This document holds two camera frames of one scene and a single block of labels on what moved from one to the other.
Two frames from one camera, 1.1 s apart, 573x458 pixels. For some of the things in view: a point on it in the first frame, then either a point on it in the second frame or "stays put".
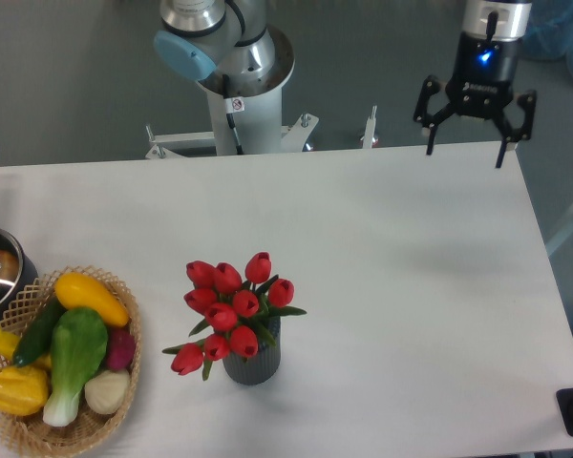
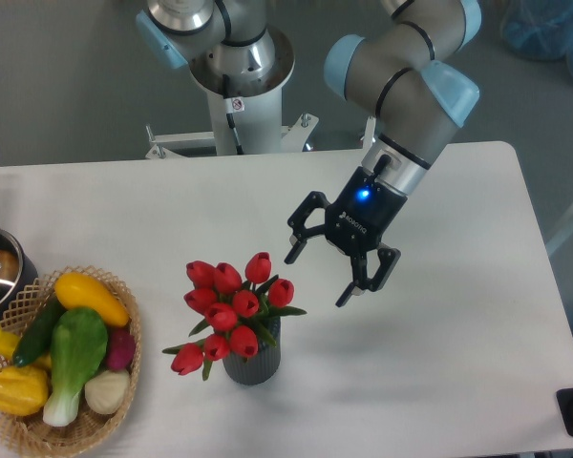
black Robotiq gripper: (484, 72) -> (354, 223)
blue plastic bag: (562, 29) stays put
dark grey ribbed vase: (261, 367) stays put
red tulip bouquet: (238, 312) stays put
